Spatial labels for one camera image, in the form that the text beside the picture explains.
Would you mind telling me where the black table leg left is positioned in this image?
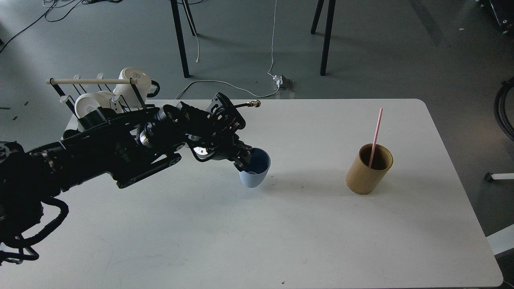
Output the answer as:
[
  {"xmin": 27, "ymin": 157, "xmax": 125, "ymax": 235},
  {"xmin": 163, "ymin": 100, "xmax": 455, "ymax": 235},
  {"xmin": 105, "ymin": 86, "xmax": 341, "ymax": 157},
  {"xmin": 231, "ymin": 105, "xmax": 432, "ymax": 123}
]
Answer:
[{"xmin": 170, "ymin": 0, "xmax": 197, "ymax": 78}]

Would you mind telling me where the white mug upper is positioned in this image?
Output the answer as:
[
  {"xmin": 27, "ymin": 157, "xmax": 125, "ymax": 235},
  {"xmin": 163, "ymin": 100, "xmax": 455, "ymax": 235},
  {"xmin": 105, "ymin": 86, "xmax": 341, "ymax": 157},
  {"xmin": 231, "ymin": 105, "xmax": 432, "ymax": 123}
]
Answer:
[{"xmin": 114, "ymin": 67, "xmax": 161, "ymax": 108}]

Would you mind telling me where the black wire mug rack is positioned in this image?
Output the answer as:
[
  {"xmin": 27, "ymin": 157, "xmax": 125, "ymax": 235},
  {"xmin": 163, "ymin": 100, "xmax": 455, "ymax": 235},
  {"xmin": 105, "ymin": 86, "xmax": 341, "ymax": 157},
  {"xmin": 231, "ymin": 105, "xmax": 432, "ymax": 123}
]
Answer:
[{"xmin": 47, "ymin": 67, "xmax": 160, "ymax": 132}]

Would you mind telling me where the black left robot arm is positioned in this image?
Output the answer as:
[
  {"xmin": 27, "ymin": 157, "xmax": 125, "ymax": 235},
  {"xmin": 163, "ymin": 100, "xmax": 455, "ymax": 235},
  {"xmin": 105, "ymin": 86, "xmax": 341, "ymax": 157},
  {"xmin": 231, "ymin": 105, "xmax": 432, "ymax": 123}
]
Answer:
[{"xmin": 0, "ymin": 93, "xmax": 255, "ymax": 265}]

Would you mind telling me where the pink chopstick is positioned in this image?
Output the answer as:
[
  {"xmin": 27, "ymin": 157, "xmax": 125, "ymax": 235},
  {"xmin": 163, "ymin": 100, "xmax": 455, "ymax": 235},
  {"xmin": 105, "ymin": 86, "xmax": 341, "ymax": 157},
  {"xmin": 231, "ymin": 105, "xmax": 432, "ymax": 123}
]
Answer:
[{"xmin": 368, "ymin": 108, "xmax": 383, "ymax": 168}]

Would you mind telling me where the black table leg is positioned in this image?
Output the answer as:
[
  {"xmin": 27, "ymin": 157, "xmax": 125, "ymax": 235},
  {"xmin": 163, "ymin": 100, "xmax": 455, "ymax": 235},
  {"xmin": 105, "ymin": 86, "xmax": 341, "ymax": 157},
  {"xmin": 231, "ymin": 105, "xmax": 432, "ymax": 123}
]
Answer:
[
  {"xmin": 170, "ymin": 0, "xmax": 197, "ymax": 78},
  {"xmin": 310, "ymin": 0, "xmax": 336, "ymax": 76}
]

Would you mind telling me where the bamboo cylinder holder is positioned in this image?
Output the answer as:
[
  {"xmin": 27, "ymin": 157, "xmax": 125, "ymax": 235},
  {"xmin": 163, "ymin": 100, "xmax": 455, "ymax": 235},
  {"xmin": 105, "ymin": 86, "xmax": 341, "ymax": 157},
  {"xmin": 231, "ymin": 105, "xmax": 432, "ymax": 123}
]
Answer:
[{"xmin": 345, "ymin": 143, "xmax": 394, "ymax": 195}]

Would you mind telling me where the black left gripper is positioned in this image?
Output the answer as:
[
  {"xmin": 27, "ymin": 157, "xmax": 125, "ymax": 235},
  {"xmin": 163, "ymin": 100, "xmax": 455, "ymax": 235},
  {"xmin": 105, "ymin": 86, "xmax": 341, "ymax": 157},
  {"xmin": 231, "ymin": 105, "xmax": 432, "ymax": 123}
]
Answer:
[{"xmin": 160, "ymin": 93, "xmax": 252, "ymax": 172}]

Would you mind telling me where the black table leg right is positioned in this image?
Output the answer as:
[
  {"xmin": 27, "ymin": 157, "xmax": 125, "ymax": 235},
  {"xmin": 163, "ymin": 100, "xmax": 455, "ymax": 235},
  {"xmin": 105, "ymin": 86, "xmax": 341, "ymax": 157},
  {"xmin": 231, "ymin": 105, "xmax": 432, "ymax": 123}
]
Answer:
[{"xmin": 310, "ymin": 0, "xmax": 336, "ymax": 76}]

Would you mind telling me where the white mug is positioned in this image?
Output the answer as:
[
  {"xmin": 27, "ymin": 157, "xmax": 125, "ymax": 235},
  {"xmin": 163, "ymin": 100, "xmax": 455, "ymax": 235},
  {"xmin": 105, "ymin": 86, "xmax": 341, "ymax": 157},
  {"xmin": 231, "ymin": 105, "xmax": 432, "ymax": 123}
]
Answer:
[
  {"xmin": 75, "ymin": 90, "xmax": 117, "ymax": 131},
  {"xmin": 114, "ymin": 67, "xmax": 161, "ymax": 108}
]

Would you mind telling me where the white power adapter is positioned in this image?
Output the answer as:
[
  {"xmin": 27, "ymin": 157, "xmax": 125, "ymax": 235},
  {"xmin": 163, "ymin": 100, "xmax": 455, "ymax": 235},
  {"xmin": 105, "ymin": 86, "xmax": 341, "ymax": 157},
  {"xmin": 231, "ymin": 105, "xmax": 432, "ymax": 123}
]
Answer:
[{"xmin": 272, "ymin": 74, "xmax": 293, "ymax": 90}]

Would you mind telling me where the white cable on floor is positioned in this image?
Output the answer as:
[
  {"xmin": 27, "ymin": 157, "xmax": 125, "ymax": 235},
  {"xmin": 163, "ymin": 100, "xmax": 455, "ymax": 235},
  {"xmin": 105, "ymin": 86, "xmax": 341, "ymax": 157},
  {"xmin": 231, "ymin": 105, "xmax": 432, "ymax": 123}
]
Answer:
[{"xmin": 175, "ymin": 0, "xmax": 281, "ymax": 100}]

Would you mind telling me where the blue plastic cup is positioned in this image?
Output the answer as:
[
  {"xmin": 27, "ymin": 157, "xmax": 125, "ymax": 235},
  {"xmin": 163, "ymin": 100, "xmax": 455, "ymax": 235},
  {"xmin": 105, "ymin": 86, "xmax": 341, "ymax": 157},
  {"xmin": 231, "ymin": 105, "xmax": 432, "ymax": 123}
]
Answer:
[{"xmin": 239, "ymin": 148, "xmax": 271, "ymax": 188}]

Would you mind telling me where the white mug lower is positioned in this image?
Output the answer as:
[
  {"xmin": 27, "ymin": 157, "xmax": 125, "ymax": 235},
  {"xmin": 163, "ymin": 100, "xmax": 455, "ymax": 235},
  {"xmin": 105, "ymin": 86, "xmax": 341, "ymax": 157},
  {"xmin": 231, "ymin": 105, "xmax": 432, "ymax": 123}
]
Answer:
[{"xmin": 75, "ymin": 90, "xmax": 117, "ymax": 131}]

